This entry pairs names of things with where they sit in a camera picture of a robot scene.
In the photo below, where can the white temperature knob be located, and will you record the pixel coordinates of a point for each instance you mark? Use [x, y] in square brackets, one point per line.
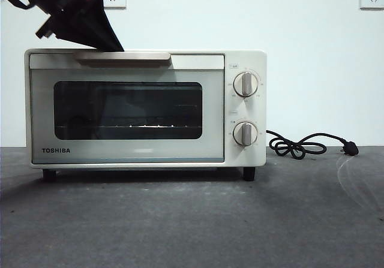
[246, 84]

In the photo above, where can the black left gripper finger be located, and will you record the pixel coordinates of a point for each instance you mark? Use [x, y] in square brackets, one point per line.
[100, 13]
[81, 31]

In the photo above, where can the black oven foot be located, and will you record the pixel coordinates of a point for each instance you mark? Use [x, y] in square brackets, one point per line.
[249, 174]
[49, 175]

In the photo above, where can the white Toshiba toaster oven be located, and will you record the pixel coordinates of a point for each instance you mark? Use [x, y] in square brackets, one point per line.
[243, 109]

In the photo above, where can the white timer knob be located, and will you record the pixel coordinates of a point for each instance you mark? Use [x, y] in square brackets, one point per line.
[246, 133]

